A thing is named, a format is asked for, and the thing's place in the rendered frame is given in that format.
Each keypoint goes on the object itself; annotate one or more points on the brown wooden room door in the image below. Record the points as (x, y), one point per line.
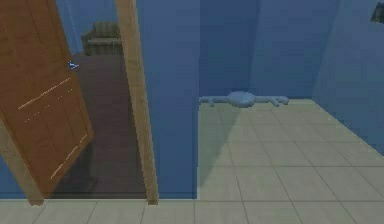
(36, 83)

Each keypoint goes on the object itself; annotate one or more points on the olive green armchair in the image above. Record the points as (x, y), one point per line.
(103, 40)

